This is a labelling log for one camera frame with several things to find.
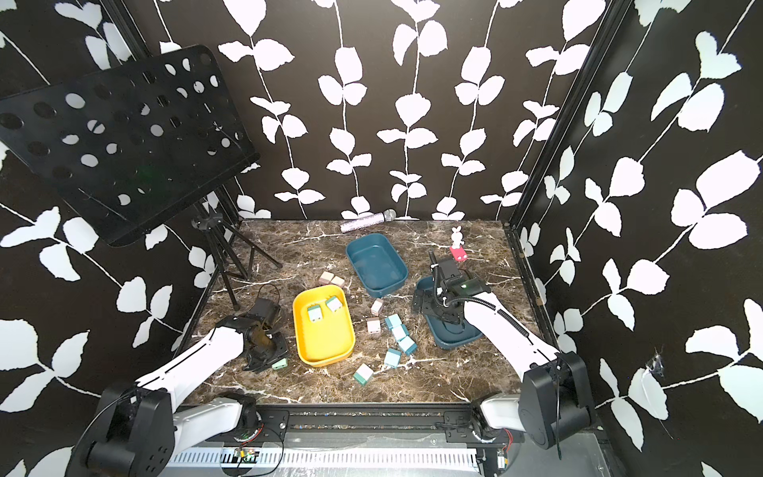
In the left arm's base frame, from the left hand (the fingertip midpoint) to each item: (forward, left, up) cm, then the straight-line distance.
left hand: (285, 352), depth 85 cm
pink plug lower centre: (+7, -26, 0) cm, 27 cm away
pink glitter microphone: (+53, -32, +2) cm, 62 cm away
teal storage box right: (+2, -48, +2) cm, 48 cm away
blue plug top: (+8, -32, +1) cm, 33 cm away
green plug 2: (+15, -13, 0) cm, 20 cm away
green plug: (+12, -7, 0) cm, 14 cm away
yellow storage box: (+3, -13, 0) cm, 13 cm away
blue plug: (+4, -34, +1) cm, 34 cm away
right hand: (+9, -40, +10) cm, 42 cm away
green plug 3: (-7, -23, +1) cm, 24 cm away
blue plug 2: (0, -36, +1) cm, 36 cm away
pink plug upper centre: (+13, -27, +2) cm, 30 cm away
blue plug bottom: (-3, -31, 0) cm, 31 cm away
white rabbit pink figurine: (+37, -58, 0) cm, 68 cm away
